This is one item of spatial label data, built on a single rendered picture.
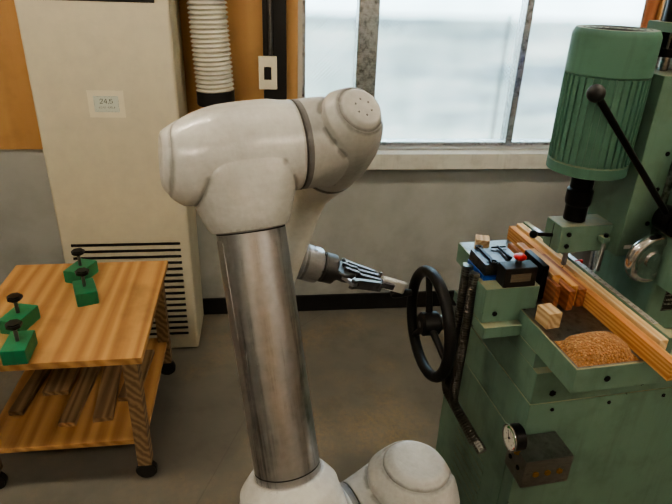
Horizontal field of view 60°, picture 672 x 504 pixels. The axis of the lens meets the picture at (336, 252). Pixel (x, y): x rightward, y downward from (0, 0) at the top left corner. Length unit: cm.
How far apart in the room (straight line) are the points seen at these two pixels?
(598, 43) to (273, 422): 96
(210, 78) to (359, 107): 164
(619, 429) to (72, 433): 166
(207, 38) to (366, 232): 116
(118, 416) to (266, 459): 137
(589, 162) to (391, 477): 80
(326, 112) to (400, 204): 205
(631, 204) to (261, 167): 96
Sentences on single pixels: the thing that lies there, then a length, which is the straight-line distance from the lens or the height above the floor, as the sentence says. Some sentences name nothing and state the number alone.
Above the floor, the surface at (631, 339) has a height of 92.
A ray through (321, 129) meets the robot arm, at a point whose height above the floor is 140.
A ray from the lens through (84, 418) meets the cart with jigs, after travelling 225.
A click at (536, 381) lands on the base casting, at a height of 78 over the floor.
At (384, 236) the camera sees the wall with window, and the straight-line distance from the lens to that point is 289.
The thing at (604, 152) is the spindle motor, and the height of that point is 126.
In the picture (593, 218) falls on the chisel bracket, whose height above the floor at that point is 107.
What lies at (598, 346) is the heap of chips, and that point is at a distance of 130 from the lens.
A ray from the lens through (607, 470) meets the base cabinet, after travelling 175.
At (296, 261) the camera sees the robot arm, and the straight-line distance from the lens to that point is 113.
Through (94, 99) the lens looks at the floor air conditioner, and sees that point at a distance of 239.
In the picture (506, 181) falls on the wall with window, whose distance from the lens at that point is 296.
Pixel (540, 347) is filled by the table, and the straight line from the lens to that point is 136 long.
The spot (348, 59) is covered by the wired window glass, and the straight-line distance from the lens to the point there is 269.
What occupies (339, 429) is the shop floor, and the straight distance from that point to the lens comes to 234.
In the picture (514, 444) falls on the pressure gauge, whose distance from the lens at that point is 141.
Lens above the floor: 160
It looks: 26 degrees down
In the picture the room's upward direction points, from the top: 2 degrees clockwise
